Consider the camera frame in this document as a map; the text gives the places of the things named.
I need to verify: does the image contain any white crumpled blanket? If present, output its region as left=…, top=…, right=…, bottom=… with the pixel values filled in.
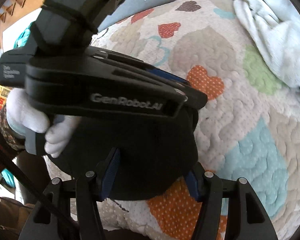
left=233, top=0, right=300, bottom=89

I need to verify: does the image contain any patterned sleeve forearm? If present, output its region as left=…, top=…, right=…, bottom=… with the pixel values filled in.
left=0, top=104, right=26, bottom=181

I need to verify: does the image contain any teal star towel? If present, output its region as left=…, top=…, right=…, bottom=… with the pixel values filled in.
left=13, top=22, right=33, bottom=49

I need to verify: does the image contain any white gloved left hand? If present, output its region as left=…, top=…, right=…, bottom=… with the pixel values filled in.
left=6, top=88, right=81, bottom=158

